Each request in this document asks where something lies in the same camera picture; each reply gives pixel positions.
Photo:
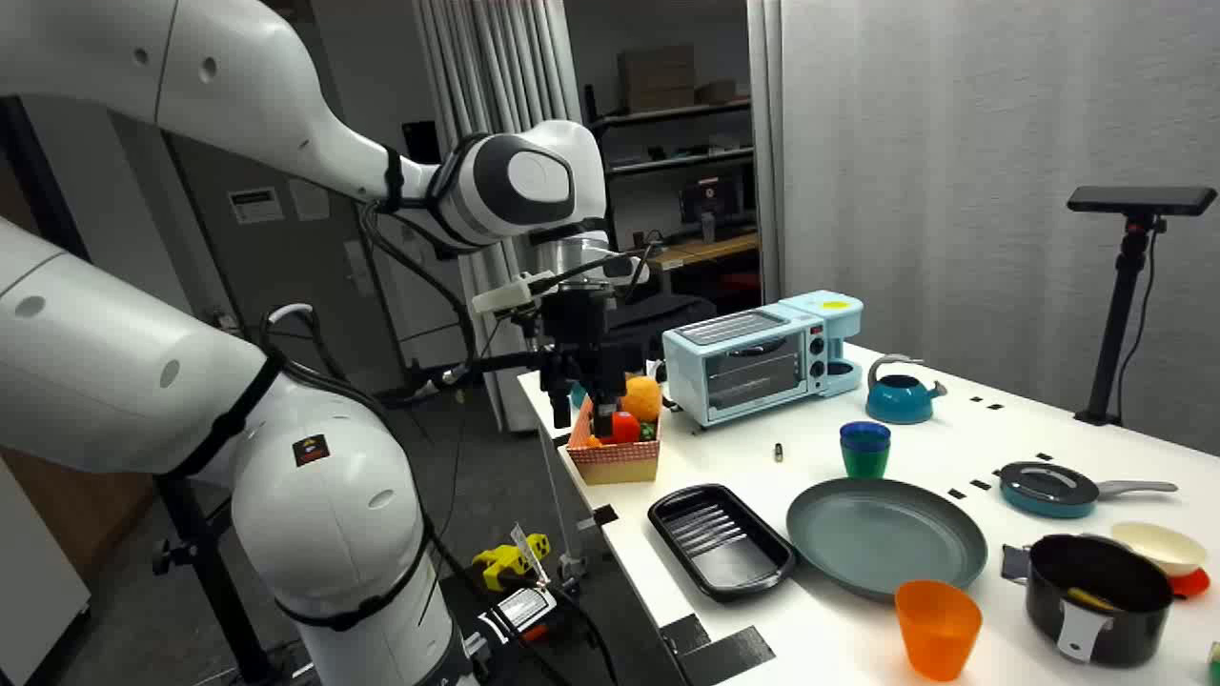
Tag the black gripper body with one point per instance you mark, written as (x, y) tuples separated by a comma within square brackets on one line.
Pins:
[(584, 328)]

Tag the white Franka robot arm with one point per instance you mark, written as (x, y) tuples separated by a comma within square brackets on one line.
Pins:
[(125, 354)]

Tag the grey round plate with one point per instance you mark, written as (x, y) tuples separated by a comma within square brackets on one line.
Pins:
[(887, 535)]

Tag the orange plush fruit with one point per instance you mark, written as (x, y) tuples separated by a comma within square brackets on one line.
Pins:
[(641, 397)]

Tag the red plush apple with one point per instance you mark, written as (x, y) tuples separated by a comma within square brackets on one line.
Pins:
[(624, 427)]

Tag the orange plush carrot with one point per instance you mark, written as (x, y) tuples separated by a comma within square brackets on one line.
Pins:
[(579, 437)]

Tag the red checkered fruit basket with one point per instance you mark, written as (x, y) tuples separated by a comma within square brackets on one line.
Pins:
[(615, 464)]

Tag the black fabric bag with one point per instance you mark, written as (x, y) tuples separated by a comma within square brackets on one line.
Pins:
[(669, 316)]

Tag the light blue toaster oven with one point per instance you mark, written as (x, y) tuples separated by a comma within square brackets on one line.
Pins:
[(748, 368)]

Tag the small black battery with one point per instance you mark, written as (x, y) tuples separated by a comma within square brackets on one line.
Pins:
[(777, 446)]

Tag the yellow toy figure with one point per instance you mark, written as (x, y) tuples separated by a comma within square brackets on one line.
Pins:
[(513, 563)]

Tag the black ridged grill tray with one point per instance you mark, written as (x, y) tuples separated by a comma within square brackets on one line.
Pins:
[(718, 539)]

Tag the dark storage shelf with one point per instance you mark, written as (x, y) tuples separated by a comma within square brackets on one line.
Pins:
[(681, 164)]

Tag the white labelled black box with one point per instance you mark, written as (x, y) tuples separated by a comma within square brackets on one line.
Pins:
[(514, 610)]

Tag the black tape strip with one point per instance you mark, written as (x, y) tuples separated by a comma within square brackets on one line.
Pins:
[(683, 633), (729, 657)]

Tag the blue plastic cup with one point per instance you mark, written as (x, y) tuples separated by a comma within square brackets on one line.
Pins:
[(866, 437)]

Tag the brown cardboard box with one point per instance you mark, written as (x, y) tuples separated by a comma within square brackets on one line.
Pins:
[(658, 76)]

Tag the green plastic cup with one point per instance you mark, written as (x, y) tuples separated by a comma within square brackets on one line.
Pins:
[(866, 466)]

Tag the white pleated curtain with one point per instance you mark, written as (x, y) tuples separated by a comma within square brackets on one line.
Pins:
[(507, 63)]

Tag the teal toy kettle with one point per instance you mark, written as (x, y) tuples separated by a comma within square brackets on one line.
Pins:
[(901, 397)]

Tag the black white crumpled tape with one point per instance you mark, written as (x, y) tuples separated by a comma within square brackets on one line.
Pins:
[(1012, 566)]

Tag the small teal frying pan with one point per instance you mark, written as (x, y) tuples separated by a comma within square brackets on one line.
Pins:
[(1047, 488)]

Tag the cream plastic bowl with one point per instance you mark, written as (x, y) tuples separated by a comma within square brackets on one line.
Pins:
[(1157, 545)]

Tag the green tool yellow end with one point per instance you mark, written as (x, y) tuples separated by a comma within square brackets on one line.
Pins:
[(1213, 663)]

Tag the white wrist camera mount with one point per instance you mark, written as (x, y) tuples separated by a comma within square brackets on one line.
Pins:
[(502, 297)]

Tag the grey wall curtain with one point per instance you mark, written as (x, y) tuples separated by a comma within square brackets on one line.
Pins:
[(964, 164)]

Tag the black camera tripod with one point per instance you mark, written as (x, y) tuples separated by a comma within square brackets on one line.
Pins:
[(1118, 316)]

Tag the black stereo camera bar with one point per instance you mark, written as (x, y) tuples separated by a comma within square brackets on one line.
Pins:
[(1142, 198)]

